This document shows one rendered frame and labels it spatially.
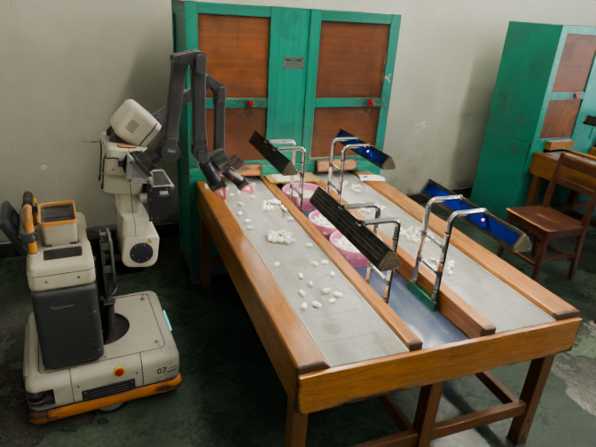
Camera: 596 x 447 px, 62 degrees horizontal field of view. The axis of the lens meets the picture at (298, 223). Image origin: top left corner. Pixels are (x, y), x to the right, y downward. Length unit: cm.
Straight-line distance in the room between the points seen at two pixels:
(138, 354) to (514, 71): 384
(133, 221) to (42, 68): 170
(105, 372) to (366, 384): 123
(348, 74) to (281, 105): 48
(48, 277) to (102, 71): 191
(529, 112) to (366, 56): 188
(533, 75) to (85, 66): 351
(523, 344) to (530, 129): 290
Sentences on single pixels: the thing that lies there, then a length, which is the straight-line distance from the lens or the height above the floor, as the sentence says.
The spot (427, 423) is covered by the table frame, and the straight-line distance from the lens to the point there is 222.
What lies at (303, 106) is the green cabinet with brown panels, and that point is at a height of 121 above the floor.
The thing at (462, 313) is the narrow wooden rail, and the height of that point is 75.
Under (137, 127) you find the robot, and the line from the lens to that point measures 221.
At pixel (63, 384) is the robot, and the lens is 249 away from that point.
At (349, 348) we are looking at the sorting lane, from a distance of 179.
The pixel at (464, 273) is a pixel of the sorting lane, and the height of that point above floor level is 74.
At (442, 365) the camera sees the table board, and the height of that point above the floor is 66.
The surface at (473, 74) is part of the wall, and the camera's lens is 527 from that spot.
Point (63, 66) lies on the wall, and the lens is 378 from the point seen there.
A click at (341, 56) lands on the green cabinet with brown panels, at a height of 153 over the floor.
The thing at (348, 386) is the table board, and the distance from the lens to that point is 176.
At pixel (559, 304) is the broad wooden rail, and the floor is 76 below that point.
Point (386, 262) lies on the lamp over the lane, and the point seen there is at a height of 107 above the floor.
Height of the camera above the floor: 183
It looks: 24 degrees down
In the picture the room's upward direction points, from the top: 4 degrees clockwise
